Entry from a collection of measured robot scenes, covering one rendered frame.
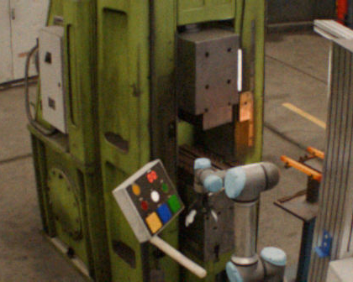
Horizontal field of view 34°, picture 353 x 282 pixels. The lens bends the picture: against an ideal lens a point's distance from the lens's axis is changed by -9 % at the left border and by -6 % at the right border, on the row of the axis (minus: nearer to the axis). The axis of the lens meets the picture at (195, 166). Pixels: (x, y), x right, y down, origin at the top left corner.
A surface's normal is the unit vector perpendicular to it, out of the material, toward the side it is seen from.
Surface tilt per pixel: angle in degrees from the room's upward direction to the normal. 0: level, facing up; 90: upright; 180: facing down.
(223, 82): 90
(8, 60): 90
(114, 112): 89
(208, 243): 90
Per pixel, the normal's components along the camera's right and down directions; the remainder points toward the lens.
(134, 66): -0.78, 0.26
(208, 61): 0.62, 0.34
